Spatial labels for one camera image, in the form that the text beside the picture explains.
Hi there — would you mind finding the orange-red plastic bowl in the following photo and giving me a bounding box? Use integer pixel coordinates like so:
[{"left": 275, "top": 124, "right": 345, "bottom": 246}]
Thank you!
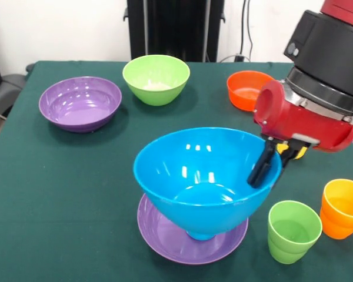
[{"left": 227, "top": 70, "right": 276, "bottom": 112}]

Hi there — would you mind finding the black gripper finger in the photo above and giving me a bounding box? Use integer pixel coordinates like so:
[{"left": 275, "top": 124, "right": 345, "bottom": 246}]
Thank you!
[
  {"left": 247, "top": 137, "right": 277, "bottom": 189},
  {"left": 278, "top": 140, "right": 302, "bottom": 179}
]

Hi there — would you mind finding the yellow plastic cup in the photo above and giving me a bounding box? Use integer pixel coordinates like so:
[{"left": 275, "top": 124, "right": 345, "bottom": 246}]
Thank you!
[{"left": 276, "top": 143, "right": 308, "bottom": 160}]

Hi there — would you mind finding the blue plastic cup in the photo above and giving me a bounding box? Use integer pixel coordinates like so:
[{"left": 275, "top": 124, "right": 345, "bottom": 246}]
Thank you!
[{"left": 185, "top": 229, "right": 217, "bottom": 241}]

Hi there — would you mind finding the green plastic bowl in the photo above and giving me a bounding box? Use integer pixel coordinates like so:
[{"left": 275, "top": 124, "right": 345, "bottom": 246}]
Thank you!
[{"left": 122, "top": 55, "right": 191, "bottom": 106}]

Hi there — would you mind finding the grey pedestal foot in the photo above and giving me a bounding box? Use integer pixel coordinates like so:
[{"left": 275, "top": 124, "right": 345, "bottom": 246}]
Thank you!
[{"left": 0, "top": 73, "right": 27, "bottom": 118}]

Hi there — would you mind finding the shallow purple plastic bowl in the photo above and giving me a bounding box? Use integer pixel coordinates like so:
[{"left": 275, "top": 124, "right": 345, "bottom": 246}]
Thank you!
[{"left": 137, "top": 193, "right": 249, "bottom": 265}]

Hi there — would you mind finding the orange plastic cup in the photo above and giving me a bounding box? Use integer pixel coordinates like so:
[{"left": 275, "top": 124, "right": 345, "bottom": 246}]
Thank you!
[{"left": 319, "top": 178, "right": 353, "bottom": 240}]

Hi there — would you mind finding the green plastic cup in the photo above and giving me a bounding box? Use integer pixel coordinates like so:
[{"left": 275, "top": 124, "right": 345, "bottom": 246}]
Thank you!
[{"left": 267, "top": 200, "right": 323, "bottom": 265}]

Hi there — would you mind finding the dark green tablecloth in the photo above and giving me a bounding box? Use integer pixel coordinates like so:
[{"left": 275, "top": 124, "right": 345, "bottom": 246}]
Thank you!
[{"left": 0, "top": 61, "right": 353, "bottom": 282}]

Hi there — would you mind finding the blue plastic bowl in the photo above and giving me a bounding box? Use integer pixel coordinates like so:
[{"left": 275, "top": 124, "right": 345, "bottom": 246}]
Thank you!
[{"left": 132, "top": 127, "right": 283, "bottom": 236}]

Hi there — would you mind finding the black wall cable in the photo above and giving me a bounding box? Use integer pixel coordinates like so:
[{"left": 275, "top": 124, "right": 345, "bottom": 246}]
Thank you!
[{"left": 240, "top": 0, "right": 255, "bottom": 62}]

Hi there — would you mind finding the deep purple plastic bowl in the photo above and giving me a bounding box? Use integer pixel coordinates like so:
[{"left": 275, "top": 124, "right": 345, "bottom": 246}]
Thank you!
[{"left": 38, "top": 76, "right": 122, "bottom": 133}]

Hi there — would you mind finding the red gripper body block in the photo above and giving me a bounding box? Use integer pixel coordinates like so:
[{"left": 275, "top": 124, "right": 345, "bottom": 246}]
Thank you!
[{"left": 252, "top": 79, "right": 353, "bottom": 153}]

